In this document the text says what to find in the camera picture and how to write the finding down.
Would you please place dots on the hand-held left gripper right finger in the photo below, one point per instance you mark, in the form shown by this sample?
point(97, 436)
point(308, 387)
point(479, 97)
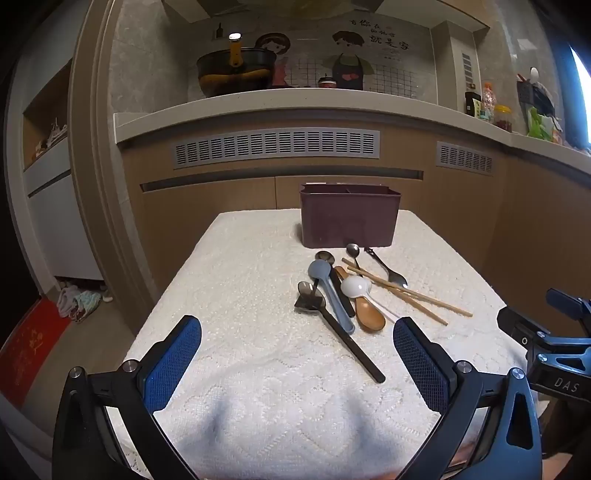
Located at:
point(420, 364)

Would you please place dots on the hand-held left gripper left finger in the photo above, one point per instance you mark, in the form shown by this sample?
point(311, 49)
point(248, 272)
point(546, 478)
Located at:
point(173, 364)

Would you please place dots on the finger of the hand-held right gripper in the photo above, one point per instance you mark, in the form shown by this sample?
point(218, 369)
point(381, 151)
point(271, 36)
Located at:
point(519, 327)
point(570, 302)

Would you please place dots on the wooden chopstick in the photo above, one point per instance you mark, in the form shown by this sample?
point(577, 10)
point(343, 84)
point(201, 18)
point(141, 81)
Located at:
point(438, 302)
point(425, 310)

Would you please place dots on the brown wooden spoon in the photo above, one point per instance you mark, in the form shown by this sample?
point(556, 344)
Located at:
point(369, 316)

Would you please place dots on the white plastic spoon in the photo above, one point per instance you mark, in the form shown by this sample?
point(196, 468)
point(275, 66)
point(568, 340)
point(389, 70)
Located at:
point(356, 287)

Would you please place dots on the grey-blue plastic spoon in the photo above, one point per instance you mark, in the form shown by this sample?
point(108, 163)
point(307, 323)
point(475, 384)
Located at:
point(318, 271)

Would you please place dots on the maroon plastic utensil holder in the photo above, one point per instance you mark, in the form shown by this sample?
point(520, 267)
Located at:
point(346, 217)

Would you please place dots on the metal fork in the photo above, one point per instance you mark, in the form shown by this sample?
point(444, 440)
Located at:
point(385, 270)

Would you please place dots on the white textured table cloth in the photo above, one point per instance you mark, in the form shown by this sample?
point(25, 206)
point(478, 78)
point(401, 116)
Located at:
point(240, 286)

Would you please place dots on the pile of clothes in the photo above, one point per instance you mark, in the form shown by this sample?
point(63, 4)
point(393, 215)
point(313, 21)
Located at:
point(78, 302)

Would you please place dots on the small metal spoon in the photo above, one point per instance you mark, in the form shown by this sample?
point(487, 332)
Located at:
point(353, 249)

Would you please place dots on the red floor mat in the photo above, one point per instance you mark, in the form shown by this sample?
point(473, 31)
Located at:
point(27, 355)

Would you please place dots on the wooden kitchen cabinet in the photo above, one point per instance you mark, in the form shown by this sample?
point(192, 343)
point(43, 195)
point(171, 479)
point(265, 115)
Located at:
point(207, 194)

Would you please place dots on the small grey vent grille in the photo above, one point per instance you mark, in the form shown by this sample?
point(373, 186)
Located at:
point(464, 158)

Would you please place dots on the green packet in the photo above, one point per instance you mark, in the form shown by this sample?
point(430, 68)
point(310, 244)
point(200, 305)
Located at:
point(538, 124)

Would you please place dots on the yellow-lidded jar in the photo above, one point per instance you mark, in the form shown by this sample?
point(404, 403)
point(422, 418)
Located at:
point(503, 119)

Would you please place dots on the white shelf unit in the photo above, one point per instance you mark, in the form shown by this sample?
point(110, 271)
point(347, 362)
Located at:
point(51, 207)

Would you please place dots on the orange-capped plastic bottle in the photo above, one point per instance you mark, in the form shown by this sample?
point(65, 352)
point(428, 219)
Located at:
point(488, 104)

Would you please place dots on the dark seasoning bottle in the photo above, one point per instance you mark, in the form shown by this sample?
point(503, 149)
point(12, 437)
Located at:
point(472, 104)

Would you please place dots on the large grey vent grille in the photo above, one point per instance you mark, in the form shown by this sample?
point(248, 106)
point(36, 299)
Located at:
point(277, 147)

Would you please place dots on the grey stone kitchen counter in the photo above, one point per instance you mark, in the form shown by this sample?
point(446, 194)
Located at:
point(277, 108)

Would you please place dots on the white wall vent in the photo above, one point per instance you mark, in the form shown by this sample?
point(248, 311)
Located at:
point(467, 69)

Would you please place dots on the cartoon wall poster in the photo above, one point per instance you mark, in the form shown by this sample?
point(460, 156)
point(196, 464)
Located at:
point(351, 50)

